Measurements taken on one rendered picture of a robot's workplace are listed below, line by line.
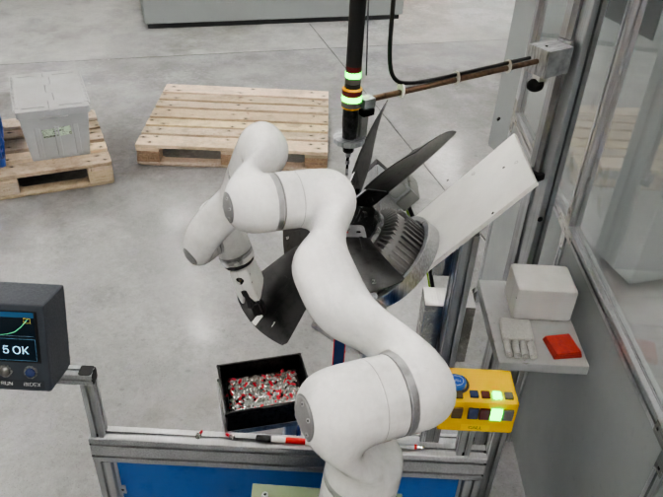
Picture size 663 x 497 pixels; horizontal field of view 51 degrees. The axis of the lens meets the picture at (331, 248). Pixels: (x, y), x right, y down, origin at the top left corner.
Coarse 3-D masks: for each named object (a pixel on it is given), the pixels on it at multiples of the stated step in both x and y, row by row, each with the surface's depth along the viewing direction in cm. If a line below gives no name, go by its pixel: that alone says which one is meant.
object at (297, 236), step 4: (300, 228) 196; (284, 232) 206; (288, 232) 203; (292, 232) 201; (296, 232) 199; (300, 232) 197; (304, 232) 195; (308, 232) 193; (284, 236) 206; (292, 236) 201; (296, 236) 199; (300, 236) 197; (304, 236) 195; (284, 240) 206; (292, 240) 202; (296, 240) 200; (300, 240) 198; (284, 244) 206; (288, 244) 204; (292, 244) 202; (296, 244) 200; (300, 244) 198; (284, 248) 206; (288, 248) 204; (284, 252) 206
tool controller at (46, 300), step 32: (0, 288) 138; (32, 288) 139; (0, 320) 133; (32, 320) 133; (64, 320) 143; (0, 352) 135; (32, 352) 135; (64, 352) 144; (0, 384) 138; (32, 384) 138
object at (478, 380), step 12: (456, 372) 148; (468, 372) 148; (480, 372) 149; (492, 372) 149; (504, 372) 149; (468, 384) 145; (480, 384) 146; (492, 384) 146; (504, 384) 146; (468, 396) 142; (480, 396) 143; (492, 396) 143; (516, 396) 143; (468, 408) 142; (492, 408) 142; (504, 408) 142; (516, 408) 142; (456, 420) 145; (468, 420) 144; (480, 420) 144; (492, 420) 144; (504, 432) 146
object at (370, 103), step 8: (368, 104) 149; (360, 112) 150; (368, 112) 150; (360, 120) 151; (360, 128) 152; (336, 136) 153; (360, 136) 153; (336, 144) 152; (344, 144) 150; (352, 144) 150; (360, 144) 151
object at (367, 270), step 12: (348, 240) 164; (360, 240) 163; (360, 252) 159; (372, 252) 159; (360, 264) 155; (372, 264) 154; (384, 264) 154; (372, 276) 150; (384, 276) 150; (396, 276) 149; (372, 288) 147; (384, 288) 146
